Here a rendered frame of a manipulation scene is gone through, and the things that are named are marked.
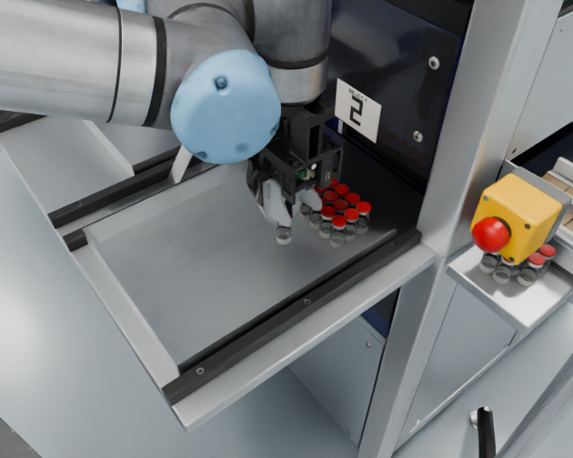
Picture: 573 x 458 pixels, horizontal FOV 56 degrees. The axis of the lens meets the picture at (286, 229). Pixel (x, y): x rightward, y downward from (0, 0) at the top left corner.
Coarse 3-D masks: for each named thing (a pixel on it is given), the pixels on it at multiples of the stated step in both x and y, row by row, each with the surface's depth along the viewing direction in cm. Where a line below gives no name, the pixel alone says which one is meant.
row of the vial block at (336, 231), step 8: (304, 208) 77; (312, 208) 75; (328, 208) 74; (304, 216) 78; (312, 216) 76; (320, 216) 74; (328, 216) 73; (336, 216) 73; (344, 216) 73; (312, 224) 77; (320, 224) 75; (328, 224) 74; (336, 224) 72; (344, 224) 72; (320, 232) 76; (328, 232) 75; (336, 232) 72; (344, 232) 73; (336, 240) 73; (344, 240) 74
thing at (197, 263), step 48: (192, 192) 81; (240, 192) 83; (96, 240) 75; (144, 240) 76; (192, 240) 76; (240, 240) 76; (384, 240) 72; (144, 288) 70; (192, 288) 70; (240, 288) 70; (288, 288) 70; (192, 336) 65; (240, 336) 64
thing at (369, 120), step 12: (348, 96) 74; (360, 96) 72; (336, 108) 77; (348, 108) 75; (372, 108) 71; (348, 120) 76; (360, 120) 74; (372, 120) 72; (360, 132) 75; (372, 132) 73
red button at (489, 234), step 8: (480, 224) 60; (488, 224) 60; (496, 224) 59; (472, 232) 62; (480, 232) 60; (488, 232) 59; (496, 232) 59; (504, 232) 59; (480, 240) 61; (488, 240) 60; (496, 240) 59; (504, 240) 59; (480, 248) 62; (488, 248) 60; (496, 248) 60
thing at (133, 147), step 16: (96, 128) 89; (112, 128) 94; (128, 128) 94; (144, 128) 94; (112, 144) 86; (128, 144) 91; (144, 144) 91; (160, 144) 91; (176, 144) 85; (128, 160) 83; (144, 160) 83; (160, 160) 85
